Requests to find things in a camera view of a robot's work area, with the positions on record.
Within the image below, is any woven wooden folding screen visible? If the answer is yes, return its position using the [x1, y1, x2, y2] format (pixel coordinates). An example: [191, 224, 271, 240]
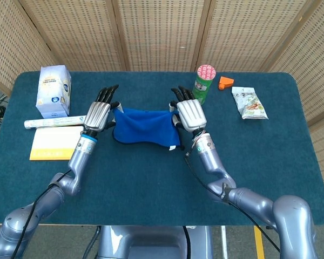
[0, 0, 324, 189]

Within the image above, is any white snack bag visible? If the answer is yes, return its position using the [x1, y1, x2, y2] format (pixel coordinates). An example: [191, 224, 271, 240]
[231, 86, 269, 120]

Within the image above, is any rolled white tube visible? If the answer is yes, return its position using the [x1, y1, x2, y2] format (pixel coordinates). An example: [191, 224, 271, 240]
[24, 114, 87, 130]

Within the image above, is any green chips can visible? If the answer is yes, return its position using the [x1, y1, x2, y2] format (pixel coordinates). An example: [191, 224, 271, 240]
[192, 64, 217, 105]

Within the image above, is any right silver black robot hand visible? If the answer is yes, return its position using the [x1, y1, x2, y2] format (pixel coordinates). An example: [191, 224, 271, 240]
[168, 85, 207, 133]

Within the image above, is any teal table mat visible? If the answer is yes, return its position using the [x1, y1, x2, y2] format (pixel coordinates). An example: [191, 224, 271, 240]
[0, 71, 324, 227]

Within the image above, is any black torso cable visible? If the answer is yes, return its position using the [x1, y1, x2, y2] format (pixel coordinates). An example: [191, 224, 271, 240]
[182, 226, 192, 259]

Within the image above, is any orange plastic block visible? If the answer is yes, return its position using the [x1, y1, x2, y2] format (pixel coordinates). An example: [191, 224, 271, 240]
[218, 76, 235, 91]

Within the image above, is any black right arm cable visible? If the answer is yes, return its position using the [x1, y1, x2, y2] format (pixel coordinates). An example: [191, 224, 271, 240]
[184, 153, 281, 253]

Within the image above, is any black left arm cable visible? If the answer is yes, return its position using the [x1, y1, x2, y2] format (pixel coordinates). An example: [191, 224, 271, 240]
[10, 169, 72, 259]

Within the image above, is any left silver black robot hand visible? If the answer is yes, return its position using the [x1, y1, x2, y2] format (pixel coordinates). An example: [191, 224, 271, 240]
[82, 84, 124, 135]

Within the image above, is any blue cloth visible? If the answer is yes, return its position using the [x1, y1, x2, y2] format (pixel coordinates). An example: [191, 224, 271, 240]
[112, 107, 185, 151]

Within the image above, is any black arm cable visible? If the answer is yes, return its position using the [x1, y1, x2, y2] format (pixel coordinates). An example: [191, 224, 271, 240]
[10, 169, 72, 259]
[184, 153, 281, 253]

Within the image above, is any white blue tissue box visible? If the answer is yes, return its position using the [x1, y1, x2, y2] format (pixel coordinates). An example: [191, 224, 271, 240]
[35, 65, 72, 119]

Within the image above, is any white yellow paper pad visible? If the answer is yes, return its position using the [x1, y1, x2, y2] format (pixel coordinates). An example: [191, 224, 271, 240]
[29, 125, 85, 161]

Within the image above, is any grey robot torso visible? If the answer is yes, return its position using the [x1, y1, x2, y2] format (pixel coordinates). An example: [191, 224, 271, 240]
[97, 225, 214, 259]

